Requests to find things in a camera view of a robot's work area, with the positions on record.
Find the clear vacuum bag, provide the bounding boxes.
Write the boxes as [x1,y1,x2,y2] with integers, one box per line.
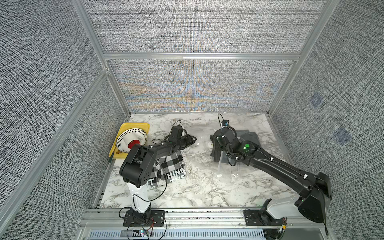
[179,112,289,184]

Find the black white checkered cloth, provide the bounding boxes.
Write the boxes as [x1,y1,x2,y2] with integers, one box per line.
[147,151,187,189]

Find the black shirt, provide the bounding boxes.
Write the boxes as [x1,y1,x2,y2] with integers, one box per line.
[237,130,262,147]

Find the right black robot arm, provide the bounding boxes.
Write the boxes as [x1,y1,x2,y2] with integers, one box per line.
[215,127,332,223]

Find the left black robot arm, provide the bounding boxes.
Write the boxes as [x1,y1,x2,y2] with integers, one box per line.
[120,134,197,215]

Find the yellow tray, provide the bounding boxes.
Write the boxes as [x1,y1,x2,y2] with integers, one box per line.
[109,123,150,159]

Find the green pen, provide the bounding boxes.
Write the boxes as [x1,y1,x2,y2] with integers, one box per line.
[108,152,114,164]

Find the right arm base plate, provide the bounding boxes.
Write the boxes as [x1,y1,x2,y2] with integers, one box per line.
[243,209,285,227]

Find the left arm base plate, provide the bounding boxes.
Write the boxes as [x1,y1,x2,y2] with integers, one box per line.
[123,209,166,227]

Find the aluminium front rail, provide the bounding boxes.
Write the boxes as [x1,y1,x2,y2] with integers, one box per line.
[75,208,336,240]

